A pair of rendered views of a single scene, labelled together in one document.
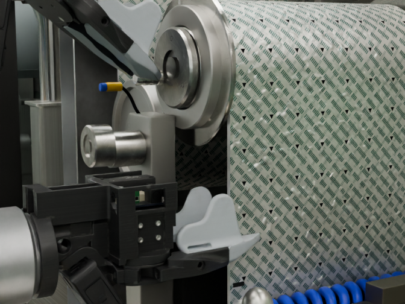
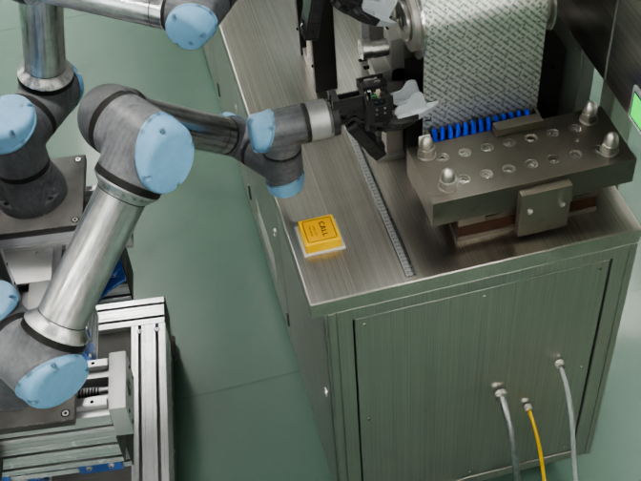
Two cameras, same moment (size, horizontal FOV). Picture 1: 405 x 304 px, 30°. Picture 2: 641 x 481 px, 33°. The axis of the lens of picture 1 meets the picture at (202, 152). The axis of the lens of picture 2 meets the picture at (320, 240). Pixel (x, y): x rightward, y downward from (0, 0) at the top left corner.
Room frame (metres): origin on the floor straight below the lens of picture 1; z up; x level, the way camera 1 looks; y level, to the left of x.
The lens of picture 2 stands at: (-0.92, -0.34, 2.45)
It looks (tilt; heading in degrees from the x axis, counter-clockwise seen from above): 47 degrees down; 19
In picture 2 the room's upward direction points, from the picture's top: 5 degrees counter-clockwise
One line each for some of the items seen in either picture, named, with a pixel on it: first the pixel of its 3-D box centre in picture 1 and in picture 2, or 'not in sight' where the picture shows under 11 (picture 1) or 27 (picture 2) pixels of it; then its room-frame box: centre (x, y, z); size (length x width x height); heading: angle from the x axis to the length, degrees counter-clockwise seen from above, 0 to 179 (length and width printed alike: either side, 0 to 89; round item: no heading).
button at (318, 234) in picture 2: not in sight; (320, 234); (0.46, 0.14, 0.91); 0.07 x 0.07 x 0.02; 30
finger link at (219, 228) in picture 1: (222, 227); (417, 103); (0.64, -0.02, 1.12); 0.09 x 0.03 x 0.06; 119
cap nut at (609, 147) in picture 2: not in sight; (610, 141); (0.68, -0.38, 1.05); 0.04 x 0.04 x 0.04
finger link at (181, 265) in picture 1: (178, 260); (394, 118); (0.61, 0.02, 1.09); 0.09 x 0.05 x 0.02; 119
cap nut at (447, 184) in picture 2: not in sight; (447, 177); (0.52, -0.10, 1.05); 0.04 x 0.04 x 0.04
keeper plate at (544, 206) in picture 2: not in sight; (543, 208); (0.56, -0.28, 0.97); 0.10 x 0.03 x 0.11; 120
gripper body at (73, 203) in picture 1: (100, 233); (361, 108); (0.60, 0.08, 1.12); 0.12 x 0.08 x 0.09; 120
